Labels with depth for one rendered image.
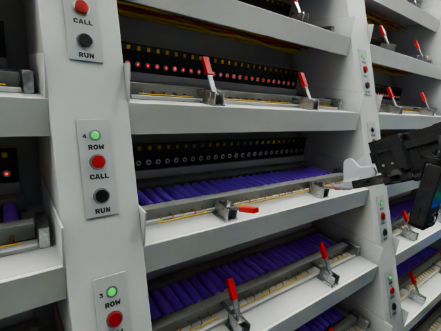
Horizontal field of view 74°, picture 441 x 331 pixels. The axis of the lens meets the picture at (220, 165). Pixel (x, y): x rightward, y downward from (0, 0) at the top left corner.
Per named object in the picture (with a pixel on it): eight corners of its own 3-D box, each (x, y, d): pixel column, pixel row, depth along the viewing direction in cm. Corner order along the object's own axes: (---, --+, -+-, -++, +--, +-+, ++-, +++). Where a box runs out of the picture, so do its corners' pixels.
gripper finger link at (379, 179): (357, 178, 58) (406, 168, 52) (359, 187, 58) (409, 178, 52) (347, 180, 55) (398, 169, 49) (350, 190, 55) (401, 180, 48)
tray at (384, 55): (441, 80, 118) (453, 43, 114) (365, 60, 83) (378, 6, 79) (390, 77, 134) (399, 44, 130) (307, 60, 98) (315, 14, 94)
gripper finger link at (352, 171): (329, 164, 62) (374, 152, 55) (336, 191, 61) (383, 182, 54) (322, 165, 60) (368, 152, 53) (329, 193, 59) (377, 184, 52)
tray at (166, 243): (365, 205, 76) (374, 170, 74) (142, 274, 41) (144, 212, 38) (303, 180, 92) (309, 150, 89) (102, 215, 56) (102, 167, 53)
